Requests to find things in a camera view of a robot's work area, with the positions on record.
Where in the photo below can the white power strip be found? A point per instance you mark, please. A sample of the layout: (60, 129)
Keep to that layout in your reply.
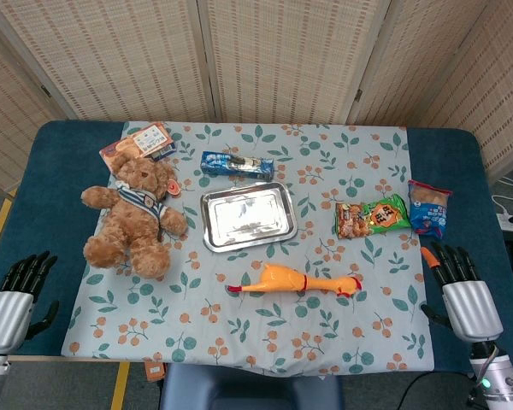
(509, 224)

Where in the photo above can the orange rubber chicken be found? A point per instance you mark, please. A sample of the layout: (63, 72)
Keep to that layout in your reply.
(282, 279)

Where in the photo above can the blue cookie package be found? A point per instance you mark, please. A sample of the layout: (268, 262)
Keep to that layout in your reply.
(235, 165)

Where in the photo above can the woven folding screen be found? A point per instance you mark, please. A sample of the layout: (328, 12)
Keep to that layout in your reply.
(282, 55)

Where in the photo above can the rectangular steel tray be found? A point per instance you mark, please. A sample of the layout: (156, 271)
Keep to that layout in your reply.
(248, 215)

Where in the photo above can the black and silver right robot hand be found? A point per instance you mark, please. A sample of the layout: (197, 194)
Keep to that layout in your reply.
(472, 307)

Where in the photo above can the blue bread bag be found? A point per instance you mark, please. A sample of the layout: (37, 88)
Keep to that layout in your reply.
(429, 209)

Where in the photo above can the floral leaf print tablecloth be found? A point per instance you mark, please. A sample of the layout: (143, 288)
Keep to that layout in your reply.
(248, 324)

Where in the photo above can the brown tablecloth label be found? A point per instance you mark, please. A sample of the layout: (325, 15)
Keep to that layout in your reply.
(155, 370)

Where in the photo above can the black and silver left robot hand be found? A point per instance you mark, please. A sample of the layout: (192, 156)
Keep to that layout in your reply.
(6, 318)

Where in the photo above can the green snack bag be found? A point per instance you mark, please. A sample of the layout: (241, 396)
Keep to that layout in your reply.
(372, 215)

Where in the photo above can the orange biscuit box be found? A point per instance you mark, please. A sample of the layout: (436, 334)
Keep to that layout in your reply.
(143, 141)

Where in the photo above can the brown teddy bear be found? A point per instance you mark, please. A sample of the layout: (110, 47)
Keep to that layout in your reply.
(132, 218)

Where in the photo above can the dark blue table pad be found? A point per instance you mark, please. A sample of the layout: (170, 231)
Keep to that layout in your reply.
(55, 179)

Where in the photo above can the blue padded seat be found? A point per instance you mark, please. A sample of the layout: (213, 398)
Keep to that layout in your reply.
(248, 390)

